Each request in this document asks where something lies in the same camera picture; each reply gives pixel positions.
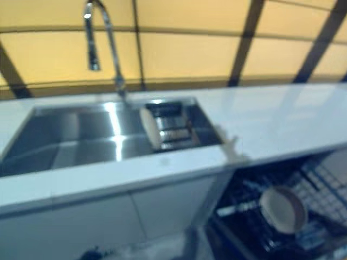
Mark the black dish drying rack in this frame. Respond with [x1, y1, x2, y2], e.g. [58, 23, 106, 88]
[144, 101, 199, 151]

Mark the stainless steel sink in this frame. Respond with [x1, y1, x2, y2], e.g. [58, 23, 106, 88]
[0, 96, 222, 177]

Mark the chrome gooseneck faucet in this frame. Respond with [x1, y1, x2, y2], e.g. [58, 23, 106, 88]
[82, 0, 128, 101]

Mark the dark window frame grid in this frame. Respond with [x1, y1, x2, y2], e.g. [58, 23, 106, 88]
[0, 0, 347, 100]

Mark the beige round plate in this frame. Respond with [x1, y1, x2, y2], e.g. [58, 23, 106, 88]
[139, 108, 163, 150]
[259, 186, 309, 235]

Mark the white cabinet door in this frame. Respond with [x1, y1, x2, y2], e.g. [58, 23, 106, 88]
[131, 171, 226, 245]
[0, 192, 149, 260]

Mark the dark wire dishwasher rack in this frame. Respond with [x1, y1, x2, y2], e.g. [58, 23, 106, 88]
[216, 151, 347, 256]

